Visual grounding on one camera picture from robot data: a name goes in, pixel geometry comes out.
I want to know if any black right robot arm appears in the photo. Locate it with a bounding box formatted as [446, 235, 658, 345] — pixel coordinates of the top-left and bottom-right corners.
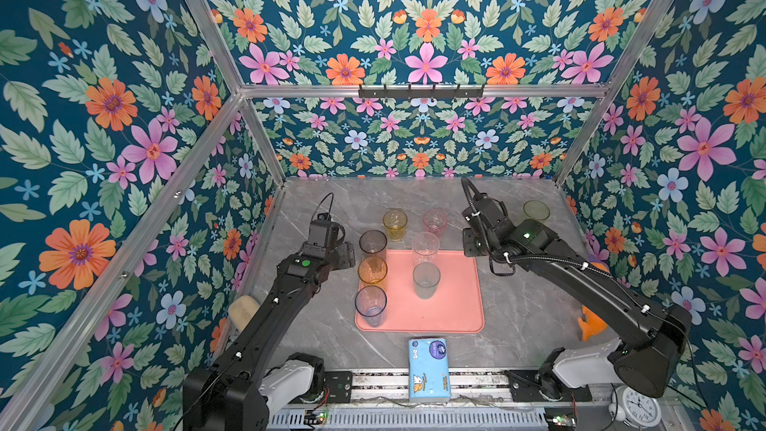
[461, 178, 692, 401]

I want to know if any blue tissue pack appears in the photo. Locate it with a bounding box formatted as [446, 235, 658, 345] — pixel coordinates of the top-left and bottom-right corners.
[408, 337, 452, 403]

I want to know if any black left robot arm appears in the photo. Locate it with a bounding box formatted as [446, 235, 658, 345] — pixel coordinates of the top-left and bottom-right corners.
[179, 213, 355, 430]

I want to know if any white alarm clock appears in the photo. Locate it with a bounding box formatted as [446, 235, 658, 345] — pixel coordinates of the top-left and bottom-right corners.
[608, 385, 661, 429]

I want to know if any clear tall glass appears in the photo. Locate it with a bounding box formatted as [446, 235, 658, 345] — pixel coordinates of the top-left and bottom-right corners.
[411, 231, 441, 265]

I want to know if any beige sponge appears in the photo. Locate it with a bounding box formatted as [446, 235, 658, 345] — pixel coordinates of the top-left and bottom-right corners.
[229, 295, 261, 332]

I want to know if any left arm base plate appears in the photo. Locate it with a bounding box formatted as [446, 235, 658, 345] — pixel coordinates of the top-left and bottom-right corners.
[294, 370, 354, 406]

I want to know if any amber tall glass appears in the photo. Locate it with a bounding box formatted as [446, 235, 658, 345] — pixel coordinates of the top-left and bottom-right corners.
[357, 255, 388, 289]

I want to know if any pink plastic tray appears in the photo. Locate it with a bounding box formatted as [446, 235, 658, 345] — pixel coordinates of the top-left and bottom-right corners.
[355, 249, 485, 335]

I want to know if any pink short glass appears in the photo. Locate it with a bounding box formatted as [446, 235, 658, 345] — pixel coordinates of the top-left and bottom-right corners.
[422, 209, 449, 237]

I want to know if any dark grey tall glass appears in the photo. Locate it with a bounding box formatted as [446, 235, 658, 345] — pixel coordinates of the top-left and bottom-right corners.
[359, 229, 388, 261]

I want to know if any yellow short glass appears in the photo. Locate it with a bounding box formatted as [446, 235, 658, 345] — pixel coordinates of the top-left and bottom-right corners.
[382, 209, 409, 241]

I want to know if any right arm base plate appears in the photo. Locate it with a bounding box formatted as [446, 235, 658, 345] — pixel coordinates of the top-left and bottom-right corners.
[503, 369, 594, 404]

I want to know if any black hook rail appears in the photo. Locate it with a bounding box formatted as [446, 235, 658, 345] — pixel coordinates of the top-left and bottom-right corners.
[357, 84, 485, 101]

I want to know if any teal tall glass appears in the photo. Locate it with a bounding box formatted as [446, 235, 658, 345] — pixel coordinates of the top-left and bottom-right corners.
[412, 261, 441, 299]

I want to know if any light green tall glass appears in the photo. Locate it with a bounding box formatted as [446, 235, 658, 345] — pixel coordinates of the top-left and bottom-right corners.
[523, 200, 551, 223]

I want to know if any blue-grey tall glass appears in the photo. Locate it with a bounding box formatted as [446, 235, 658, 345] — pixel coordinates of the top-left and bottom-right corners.
[354, 285, 388, 327]

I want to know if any orange plush toy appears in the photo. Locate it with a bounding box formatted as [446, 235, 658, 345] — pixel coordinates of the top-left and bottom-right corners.
[578, 306, 608, 342]

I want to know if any white ribbed cable duct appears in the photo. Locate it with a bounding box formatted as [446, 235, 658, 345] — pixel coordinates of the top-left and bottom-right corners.
[267, 408, 549, 430]

